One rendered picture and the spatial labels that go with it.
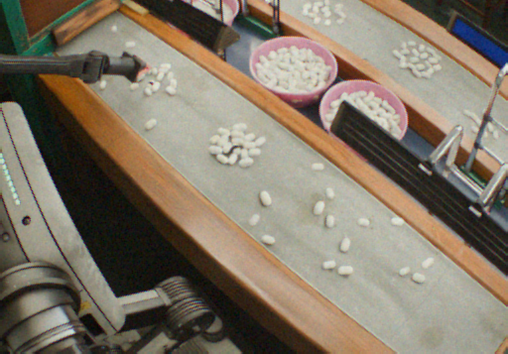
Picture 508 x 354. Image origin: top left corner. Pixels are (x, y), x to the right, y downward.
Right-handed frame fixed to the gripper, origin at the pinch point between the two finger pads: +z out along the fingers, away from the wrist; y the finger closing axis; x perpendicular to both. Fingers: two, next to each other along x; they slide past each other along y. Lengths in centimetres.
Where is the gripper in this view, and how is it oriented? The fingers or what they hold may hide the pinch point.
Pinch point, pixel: (148, 67)
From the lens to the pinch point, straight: 176.4
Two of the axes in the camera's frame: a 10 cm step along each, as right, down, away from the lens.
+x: -4.5, 8.3, 3.3
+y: -7.0, -5.6, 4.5
